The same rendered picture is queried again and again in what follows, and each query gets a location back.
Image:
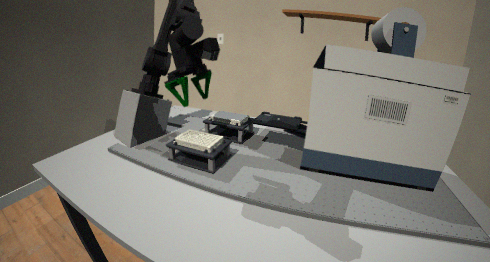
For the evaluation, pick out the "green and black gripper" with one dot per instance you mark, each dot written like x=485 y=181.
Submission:
x=201 y=72

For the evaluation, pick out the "grey cylinder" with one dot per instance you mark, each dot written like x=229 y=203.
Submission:
x=382 y=31

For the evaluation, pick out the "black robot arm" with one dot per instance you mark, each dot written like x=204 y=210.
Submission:
x=186 y=32

